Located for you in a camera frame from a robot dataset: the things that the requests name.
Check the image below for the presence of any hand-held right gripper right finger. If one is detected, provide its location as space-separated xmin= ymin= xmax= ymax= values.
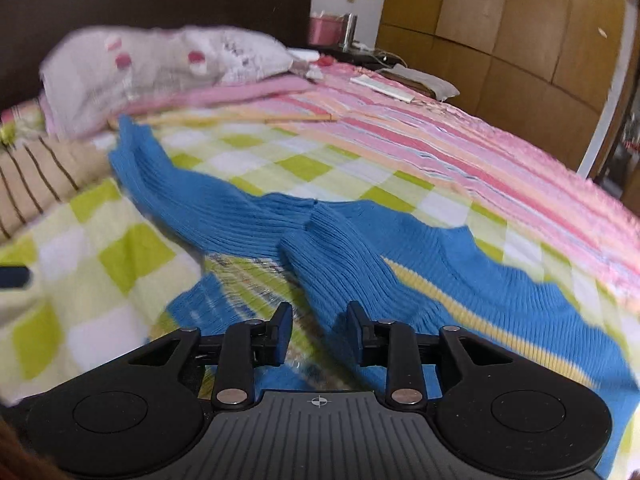
xmin=346 ymin=301 xmax=517 ymax=409

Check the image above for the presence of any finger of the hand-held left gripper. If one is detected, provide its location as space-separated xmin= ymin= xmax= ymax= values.
xmin=0 ymin=265 xmax=32 ymax=291

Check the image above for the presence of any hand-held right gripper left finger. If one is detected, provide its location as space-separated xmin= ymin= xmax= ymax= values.
xmin=127 ymin=302 xmax=294 ymax=409

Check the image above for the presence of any blue knit sweater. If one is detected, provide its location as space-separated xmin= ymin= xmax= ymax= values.
xmin=107 ymin=115 xmax=637 ymax=477

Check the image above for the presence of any beige striped cloth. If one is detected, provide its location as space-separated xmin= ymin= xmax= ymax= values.
xmin=0 ymin=137 xmax=121 ymax=241

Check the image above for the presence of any floral bed sheet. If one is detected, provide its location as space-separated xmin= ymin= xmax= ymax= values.
xmin=0 ymin=100 xmax=47 ymax=147

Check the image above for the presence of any pink striped blanket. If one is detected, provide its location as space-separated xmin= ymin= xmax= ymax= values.
xmin=240 ymin=60 xmax=640 ymax=311

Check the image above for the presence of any wooden stick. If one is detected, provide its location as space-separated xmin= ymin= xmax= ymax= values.
xmin=263 ymin=114 xmax=338 ymax=125

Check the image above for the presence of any white flat box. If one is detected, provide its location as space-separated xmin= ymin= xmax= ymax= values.
xmin=350 ymin=75 xmax=417 ymax=104

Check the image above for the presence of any white pillow with pink print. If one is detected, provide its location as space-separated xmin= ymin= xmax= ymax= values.
xmin=40 ymin=25 xmax=296 ymax=137

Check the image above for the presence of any dark nightstand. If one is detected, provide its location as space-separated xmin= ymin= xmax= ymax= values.
xmin=310 ymin=42 xmax=436 ymax=96

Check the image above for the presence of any metal thermos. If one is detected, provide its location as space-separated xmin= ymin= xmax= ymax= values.
xmin=341 ymin=12 xmax=359 ymax=52

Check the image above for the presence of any pink container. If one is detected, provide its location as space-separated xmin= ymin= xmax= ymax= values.
xmin=307 ymin=12 xmax=351 ymax=47

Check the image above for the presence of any wooden wardrobe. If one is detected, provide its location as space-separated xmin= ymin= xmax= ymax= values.
xmin=375 ymin=0 xmax=632 ymax=177

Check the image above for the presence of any white door frame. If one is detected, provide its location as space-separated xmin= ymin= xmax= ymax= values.
xmin=577 ymin=0 xmax=640 ymax=179

